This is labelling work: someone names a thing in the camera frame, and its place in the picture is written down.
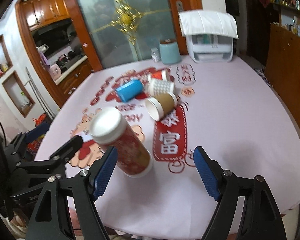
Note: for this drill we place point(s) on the light blue canister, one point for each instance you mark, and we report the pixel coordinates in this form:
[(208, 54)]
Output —
[(169, 51)]

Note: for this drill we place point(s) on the pink kitchen appliance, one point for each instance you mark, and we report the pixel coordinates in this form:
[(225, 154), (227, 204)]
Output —
[(55, 71)]

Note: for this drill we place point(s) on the brown kraft paper cup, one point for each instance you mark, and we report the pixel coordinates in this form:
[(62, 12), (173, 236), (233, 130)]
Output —
[(160, 105)]

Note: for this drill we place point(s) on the dark wooden shelf cabinet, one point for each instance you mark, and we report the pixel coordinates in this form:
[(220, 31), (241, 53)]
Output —
[(283, 68)]

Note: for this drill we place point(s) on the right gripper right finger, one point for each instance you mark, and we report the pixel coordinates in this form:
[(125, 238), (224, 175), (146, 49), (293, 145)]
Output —
[(261, 218)]

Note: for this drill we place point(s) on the grey checkered paper cup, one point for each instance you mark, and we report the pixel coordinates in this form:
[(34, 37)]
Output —
[(157, 87)]

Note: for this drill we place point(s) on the printed cartoon tablecloth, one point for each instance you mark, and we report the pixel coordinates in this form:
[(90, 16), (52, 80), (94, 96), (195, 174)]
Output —
[(226, 108)]

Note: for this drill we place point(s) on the wooden kitchen cabinet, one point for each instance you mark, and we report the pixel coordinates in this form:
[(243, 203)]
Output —
[(49, 37)]

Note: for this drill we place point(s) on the small white pill bottle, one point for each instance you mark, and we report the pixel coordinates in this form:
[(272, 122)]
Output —
[(155, 55)]

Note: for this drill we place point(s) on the small red paper cup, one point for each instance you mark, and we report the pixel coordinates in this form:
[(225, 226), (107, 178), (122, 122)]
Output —
[(160, 75)]

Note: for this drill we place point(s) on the tall red paper cup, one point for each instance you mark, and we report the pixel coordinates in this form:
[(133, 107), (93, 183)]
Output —
[(109, 128)]

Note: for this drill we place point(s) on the white desktop appliance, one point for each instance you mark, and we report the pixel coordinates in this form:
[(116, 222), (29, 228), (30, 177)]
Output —
[(209, 48)]

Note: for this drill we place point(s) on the blue plastic cup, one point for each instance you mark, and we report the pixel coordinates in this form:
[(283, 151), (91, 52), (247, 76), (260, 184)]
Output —
[(129, 90)]

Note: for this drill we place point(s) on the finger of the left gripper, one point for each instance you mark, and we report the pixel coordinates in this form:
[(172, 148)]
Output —
[(37, 132), (66, 152)]

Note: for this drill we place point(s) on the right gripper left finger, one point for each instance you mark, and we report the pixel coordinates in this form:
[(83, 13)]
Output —
[(51, 216)]

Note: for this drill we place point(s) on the white cloth cover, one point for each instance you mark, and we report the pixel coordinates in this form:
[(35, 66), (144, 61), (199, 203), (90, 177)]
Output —
[(196, 22)]

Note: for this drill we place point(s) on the glass door with gold ornament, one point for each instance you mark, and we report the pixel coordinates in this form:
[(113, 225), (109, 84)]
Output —
[(125, 31)]

